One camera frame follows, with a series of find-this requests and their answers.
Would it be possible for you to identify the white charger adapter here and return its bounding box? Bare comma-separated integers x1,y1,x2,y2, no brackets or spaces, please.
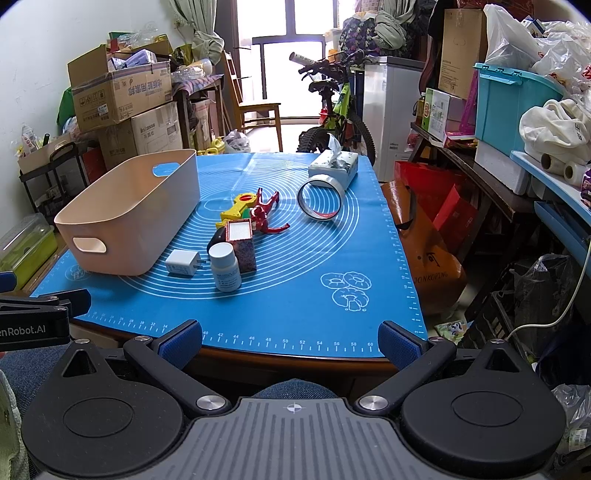
165,249,200,277

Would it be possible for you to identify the white pill bottle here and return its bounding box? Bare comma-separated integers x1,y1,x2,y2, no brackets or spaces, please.
208,242,242,293

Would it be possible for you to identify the beige plastic storage bin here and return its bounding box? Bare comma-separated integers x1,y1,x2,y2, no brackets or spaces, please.
54,149,200,276

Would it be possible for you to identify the black small object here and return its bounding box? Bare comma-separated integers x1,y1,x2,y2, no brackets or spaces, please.
206,226,226,251

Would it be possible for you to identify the red glitter box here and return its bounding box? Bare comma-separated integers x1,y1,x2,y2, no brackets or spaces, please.
225,219,256,273

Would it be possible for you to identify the red plastic figurine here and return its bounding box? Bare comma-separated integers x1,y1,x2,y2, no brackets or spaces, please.
249,188,290,234

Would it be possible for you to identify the yellow toy tool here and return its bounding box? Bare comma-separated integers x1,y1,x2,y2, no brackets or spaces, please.
215,193,257,228

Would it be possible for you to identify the grey tape roll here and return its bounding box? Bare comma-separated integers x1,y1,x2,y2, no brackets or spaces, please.
297,174,345,221

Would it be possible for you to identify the green lidded plastic container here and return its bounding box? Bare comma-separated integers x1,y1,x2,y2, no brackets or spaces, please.
0,213,57,290

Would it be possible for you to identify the black metal shelf rack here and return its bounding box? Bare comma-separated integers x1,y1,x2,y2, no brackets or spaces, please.
19,142,89,225

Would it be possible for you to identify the blue silicone table mat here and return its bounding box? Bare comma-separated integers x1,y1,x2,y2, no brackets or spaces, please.
37,153,428,358

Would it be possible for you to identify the white tissue box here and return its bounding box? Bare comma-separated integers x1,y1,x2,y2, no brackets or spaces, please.
308,133,359,190

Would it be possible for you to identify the yellow oil jug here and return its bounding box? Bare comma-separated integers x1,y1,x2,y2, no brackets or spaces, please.
197,138,225,156

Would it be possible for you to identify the lower stacked cardboard box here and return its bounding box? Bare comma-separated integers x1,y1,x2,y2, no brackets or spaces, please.
97,102,183,170

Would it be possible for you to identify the upper open cardboard box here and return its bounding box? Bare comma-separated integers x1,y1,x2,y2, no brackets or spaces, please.
67,44,172,133

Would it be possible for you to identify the green black bicycle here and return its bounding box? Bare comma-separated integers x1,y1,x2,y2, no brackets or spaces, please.
290,49,376,165

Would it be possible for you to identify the green white product box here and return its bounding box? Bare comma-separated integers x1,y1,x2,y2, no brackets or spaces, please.
422,88,451,142

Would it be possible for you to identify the wooden chair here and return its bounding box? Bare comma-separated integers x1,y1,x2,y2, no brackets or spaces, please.
221,49,285,153

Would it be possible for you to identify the white freezer cabinet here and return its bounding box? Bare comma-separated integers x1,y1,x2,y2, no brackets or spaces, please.
363,56,424,182

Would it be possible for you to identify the teal plastic storage bin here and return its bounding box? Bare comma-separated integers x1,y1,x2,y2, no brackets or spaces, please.
474,63,564,156

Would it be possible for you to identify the tall brown cardboard box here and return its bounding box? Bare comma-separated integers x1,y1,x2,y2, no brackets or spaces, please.
439,9,487,100

